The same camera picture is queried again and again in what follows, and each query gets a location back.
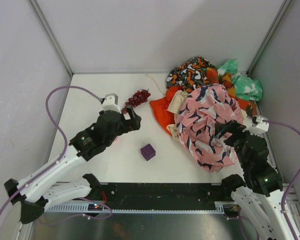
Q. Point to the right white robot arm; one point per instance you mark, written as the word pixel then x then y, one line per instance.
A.
pixel 259 192

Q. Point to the green white cloth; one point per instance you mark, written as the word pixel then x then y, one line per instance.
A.
pixel 246 88

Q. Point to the cream beige cloth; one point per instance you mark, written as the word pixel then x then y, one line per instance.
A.
pixel 174 108

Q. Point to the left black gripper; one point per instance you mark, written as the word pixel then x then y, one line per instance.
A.
pixel 129 121

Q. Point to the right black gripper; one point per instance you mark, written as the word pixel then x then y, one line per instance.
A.
pixel 230 129

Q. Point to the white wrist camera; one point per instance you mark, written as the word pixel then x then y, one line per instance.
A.
pixel 256 125
pixel 110 103

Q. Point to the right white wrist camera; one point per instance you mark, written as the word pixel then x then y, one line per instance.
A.
pixel 256 125

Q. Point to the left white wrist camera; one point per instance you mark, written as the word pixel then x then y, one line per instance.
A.
pixel 110 103

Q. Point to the orange plaid cloth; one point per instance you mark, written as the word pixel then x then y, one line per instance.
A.
pixel 225 80

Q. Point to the black orange patterned cloth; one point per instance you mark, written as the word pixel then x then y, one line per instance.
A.
pixel 193 74

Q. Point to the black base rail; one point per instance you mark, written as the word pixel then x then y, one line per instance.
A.
pixel 161 196

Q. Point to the red plastic grape bunch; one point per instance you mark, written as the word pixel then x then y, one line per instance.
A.
pixel 139 97

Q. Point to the purple cube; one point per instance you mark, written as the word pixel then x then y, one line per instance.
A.
pixel 148 152

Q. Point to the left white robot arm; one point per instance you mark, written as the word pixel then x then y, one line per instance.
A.
pixel 37 192

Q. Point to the pink patterned cloth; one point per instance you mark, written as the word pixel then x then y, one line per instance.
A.
pixel 195 124

